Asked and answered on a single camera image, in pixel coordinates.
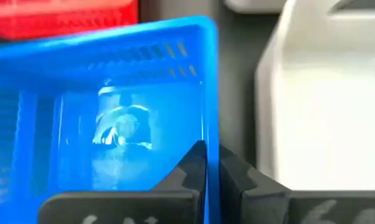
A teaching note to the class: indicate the white plastic basket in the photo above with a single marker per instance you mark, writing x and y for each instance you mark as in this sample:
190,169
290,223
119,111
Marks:
330,124

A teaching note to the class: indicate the red plastic slotted basket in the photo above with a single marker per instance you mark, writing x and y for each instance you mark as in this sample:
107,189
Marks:
50,18

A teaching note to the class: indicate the blue plastic slotted basket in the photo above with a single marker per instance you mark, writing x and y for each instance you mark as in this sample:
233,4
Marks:
81,62

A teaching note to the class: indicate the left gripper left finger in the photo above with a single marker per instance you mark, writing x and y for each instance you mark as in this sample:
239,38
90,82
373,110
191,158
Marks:
128,208

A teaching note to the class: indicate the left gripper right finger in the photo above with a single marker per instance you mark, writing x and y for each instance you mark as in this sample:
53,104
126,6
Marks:
268,205

